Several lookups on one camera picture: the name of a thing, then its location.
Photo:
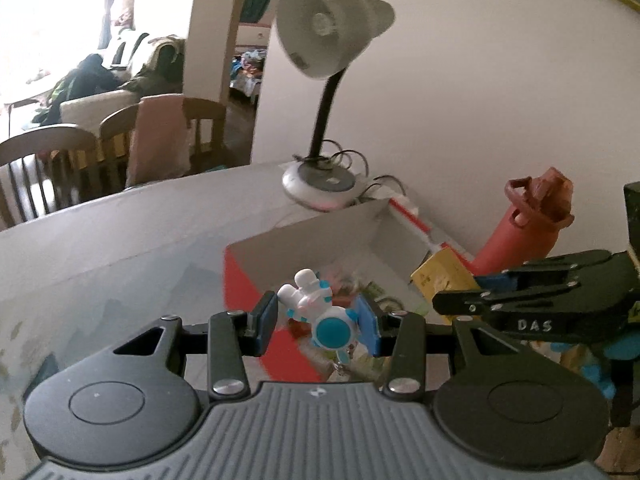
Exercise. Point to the red cardboard box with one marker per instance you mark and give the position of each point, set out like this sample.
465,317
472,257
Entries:
300,245

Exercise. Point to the person's right hand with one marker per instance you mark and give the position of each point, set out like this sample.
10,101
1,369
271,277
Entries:
597,377

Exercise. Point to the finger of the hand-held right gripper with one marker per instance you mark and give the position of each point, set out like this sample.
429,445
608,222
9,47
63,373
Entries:
500,280
535,312

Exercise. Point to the small yellow box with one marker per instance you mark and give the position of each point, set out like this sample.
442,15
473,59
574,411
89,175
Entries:
442,275

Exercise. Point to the grey desk lamp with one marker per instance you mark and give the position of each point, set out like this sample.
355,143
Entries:
325,25

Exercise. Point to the pink cloth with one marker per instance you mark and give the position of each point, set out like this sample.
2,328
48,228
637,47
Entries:
157,140

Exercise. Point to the light sofa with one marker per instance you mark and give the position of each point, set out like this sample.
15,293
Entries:
90,105

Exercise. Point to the grey curtain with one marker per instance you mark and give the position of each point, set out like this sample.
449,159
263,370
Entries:
109,0

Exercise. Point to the wooden dining chair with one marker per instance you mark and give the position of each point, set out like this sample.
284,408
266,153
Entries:
50,145
205,115

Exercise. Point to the dark clothes pile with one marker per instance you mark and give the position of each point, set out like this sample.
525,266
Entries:
82,77

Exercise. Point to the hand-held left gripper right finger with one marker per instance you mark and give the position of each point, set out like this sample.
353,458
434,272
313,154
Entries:
370,327

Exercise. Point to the orange-red water bottle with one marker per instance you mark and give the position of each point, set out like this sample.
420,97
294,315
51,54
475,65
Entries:
510,240

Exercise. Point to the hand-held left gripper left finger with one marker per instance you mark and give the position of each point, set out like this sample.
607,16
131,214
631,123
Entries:
262,322

